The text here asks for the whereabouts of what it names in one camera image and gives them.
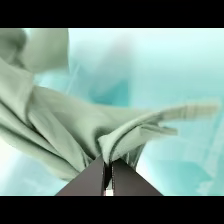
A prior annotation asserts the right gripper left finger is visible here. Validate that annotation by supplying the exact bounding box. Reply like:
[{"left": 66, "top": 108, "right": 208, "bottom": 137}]
[{"left": 55, "top": 154, "right": 106, "bottom": 197}]

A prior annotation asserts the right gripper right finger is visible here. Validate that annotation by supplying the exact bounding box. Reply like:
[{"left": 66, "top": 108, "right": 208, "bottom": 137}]
[{"left": 111, "top": 158, "right": 164, "bottom": 197}]

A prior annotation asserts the pale green shirt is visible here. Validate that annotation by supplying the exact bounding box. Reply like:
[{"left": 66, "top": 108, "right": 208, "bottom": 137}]
[{"left": 0, "top": 28, "right": 222, "bottom": 183}]

